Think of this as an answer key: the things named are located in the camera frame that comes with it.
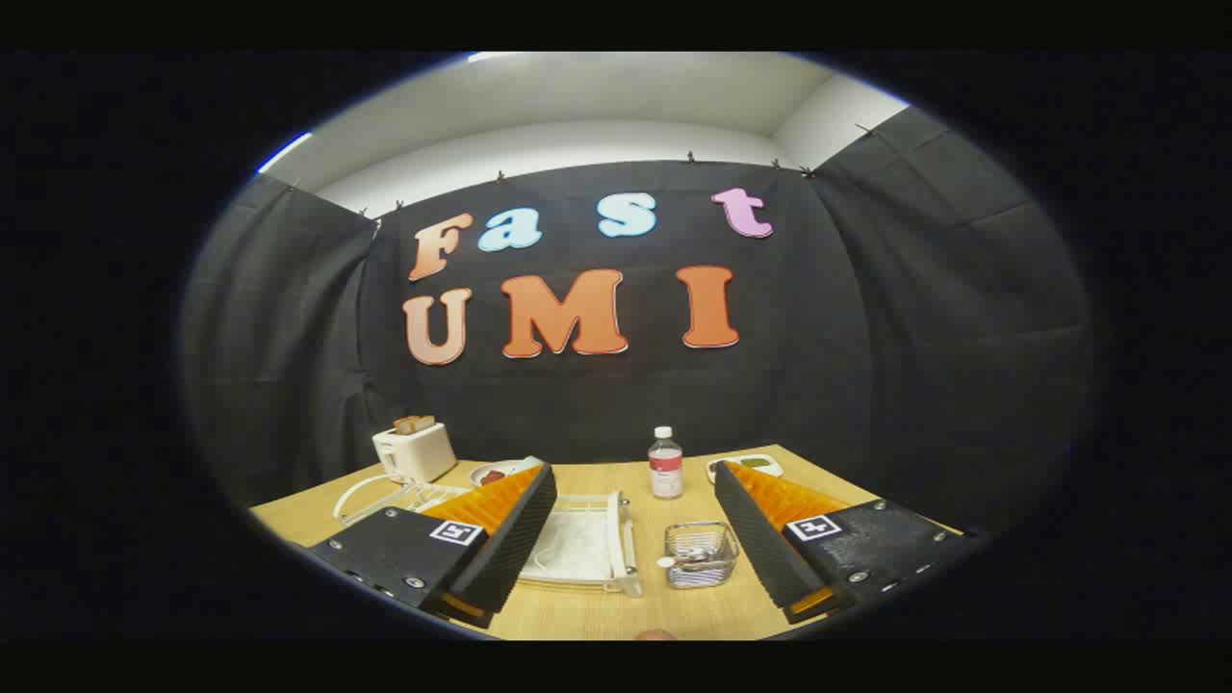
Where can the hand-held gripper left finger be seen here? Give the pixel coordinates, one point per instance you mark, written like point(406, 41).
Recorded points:
point(515, 539)

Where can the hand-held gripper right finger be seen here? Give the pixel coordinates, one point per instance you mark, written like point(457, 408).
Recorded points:
point(756, 539)

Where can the pale green plate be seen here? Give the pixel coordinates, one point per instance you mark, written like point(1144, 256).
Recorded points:
point(530, 463)

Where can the beige plate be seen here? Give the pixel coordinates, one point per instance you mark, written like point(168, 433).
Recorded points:
point(481, 474)

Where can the white divided tray with beans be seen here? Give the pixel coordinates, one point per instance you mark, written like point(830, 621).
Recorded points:
point(717, 469)

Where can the clear plastic bottle red label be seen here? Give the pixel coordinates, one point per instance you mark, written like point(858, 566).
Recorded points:
point(666, 474)

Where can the white toaster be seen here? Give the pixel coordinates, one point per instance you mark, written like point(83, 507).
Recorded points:
point(419, 454)

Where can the toast slices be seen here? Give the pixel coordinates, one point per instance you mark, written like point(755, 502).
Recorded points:
point(414, 424)

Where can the black backdrop cloth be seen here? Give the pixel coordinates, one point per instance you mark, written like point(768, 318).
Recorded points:
point(866, 337)

